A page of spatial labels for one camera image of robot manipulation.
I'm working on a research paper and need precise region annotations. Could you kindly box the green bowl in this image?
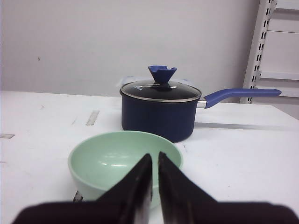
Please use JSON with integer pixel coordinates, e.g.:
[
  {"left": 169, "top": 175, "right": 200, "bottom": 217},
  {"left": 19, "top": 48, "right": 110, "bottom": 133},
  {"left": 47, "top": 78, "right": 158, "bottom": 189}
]
[{"left": 68, "top": 131, "right": 183, "bottom": 209}]

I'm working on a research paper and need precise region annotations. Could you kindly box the glass pot lid blue knob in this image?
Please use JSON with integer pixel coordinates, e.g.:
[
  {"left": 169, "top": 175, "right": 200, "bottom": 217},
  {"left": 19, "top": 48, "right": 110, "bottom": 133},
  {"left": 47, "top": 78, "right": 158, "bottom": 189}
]
[{"left": 120, "top": 65, "right": 201, "bottom": 103}]

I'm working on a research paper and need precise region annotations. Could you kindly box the white slotted shelf upright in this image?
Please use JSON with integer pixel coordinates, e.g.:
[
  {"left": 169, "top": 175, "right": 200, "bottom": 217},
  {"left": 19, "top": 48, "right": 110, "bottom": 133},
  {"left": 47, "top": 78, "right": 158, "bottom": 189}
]
[{"left": 240, "top": 0, "right": 299, "bottom": 105}]

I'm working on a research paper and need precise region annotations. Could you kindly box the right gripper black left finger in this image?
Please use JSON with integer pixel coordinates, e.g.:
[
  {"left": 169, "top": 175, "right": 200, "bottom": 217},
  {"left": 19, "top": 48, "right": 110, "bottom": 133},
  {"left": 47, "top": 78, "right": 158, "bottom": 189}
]
[{"left": 96, "top": 154, "right": 152, "bottom": 224}]

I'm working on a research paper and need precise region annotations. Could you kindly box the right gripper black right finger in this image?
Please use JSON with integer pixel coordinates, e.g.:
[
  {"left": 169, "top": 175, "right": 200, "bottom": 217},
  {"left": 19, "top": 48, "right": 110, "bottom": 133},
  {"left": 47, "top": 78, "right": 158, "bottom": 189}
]
[{"left": 158, "top": 152, "right": 217, "bottom": 224}]

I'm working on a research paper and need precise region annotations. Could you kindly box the dark blue saucepan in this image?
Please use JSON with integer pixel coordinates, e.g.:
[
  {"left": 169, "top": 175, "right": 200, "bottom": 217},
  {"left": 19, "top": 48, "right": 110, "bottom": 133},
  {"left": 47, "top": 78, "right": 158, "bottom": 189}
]
[{"left": 120, "top": 88, "right": 281, "bottom": 142}]

